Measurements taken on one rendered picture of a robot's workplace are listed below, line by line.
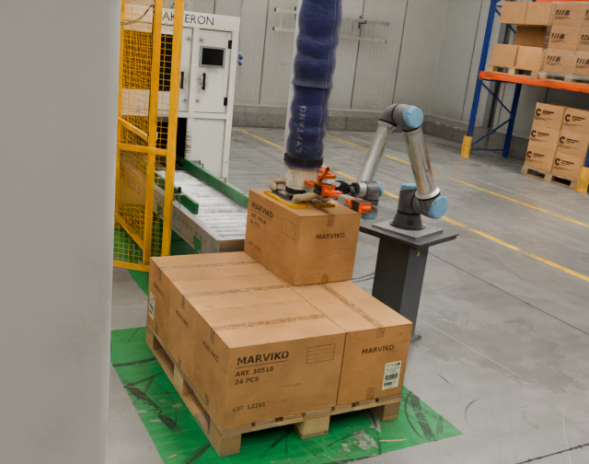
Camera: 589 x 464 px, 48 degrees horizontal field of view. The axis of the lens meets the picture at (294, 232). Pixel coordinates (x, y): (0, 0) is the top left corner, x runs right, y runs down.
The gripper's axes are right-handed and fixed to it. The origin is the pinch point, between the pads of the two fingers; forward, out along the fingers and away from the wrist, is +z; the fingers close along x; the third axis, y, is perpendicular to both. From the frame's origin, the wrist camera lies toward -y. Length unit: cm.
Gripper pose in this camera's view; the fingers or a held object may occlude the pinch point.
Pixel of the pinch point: (326, 190)
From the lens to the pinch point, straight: 363.8
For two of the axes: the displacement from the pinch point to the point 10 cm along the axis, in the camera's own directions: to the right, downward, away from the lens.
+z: -8.8, 0.4, -4.7
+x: 1.1, -9.5, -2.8
